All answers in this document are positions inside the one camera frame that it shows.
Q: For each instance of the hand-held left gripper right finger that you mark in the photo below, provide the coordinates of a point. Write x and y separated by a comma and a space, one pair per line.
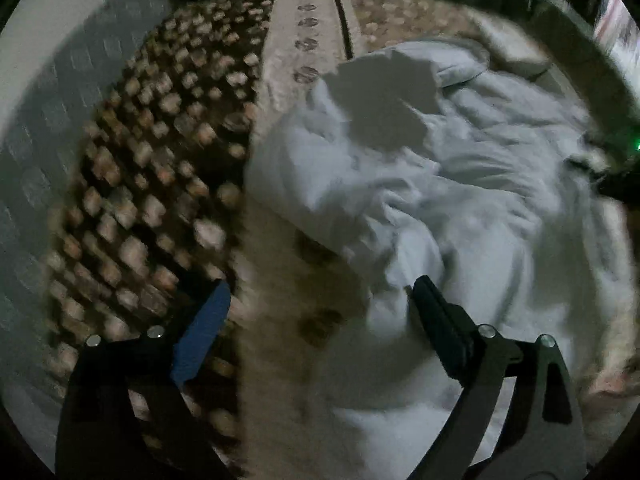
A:
442, 322

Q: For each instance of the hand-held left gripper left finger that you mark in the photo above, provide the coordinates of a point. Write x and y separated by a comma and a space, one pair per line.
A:
200, 332

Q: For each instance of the light blue pants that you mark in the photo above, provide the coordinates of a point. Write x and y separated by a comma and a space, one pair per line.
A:
450, 200

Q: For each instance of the brown floral blanket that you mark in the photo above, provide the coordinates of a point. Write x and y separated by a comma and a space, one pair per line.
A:
150, 160

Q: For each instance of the grey patterned bed sheet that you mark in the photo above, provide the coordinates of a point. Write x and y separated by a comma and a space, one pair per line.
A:
40, 160

